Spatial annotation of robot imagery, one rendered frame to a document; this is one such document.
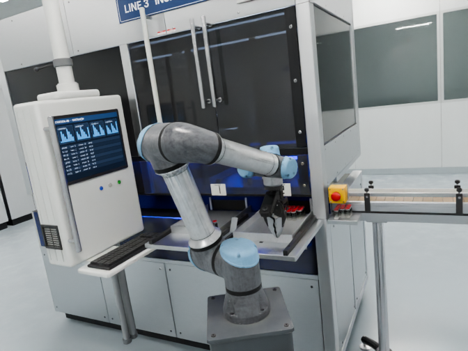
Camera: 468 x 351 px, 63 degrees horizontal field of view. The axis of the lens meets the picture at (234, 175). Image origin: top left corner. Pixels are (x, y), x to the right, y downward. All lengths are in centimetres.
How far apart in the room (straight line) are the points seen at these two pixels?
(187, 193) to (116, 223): 94
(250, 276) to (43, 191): 107
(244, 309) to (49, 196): 103
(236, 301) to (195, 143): 50
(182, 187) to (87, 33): 138
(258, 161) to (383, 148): 523
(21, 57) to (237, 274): 206
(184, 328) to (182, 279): 32
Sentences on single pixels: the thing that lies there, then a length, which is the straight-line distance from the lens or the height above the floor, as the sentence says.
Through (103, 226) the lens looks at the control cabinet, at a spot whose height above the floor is 92.
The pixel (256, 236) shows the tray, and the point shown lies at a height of 90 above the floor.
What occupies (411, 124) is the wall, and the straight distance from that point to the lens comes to 627.
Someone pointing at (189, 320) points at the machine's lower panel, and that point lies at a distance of 241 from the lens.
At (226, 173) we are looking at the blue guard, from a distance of 190.
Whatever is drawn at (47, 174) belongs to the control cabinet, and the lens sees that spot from 184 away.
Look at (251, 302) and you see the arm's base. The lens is 123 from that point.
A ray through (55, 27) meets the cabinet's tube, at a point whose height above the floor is 187.
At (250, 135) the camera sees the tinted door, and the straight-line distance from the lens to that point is 181.
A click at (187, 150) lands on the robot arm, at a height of 134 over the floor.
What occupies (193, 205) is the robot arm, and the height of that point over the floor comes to 115.
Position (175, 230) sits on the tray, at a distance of 183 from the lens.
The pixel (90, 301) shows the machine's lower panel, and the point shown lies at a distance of 293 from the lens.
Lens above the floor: 147
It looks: 12 degrees down
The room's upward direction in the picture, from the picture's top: 7 degrees counter-clockwise
